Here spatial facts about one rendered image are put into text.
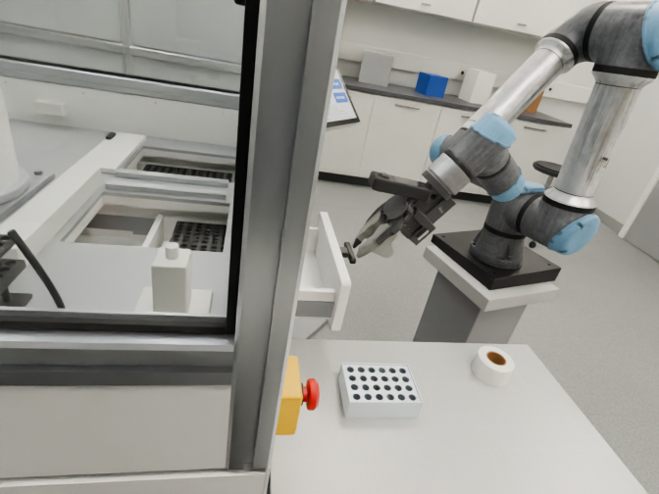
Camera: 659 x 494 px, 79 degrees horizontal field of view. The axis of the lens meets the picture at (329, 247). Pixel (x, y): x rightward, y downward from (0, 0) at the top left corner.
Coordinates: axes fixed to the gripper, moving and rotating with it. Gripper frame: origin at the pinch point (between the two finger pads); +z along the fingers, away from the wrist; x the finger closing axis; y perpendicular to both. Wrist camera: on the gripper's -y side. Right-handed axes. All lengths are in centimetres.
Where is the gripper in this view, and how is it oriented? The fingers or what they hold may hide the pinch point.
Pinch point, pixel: (357, 245)
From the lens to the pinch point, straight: 81.4
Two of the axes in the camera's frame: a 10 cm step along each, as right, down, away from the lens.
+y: 7.0, 5.5, 4.5
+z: -7.0, 6.6, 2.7
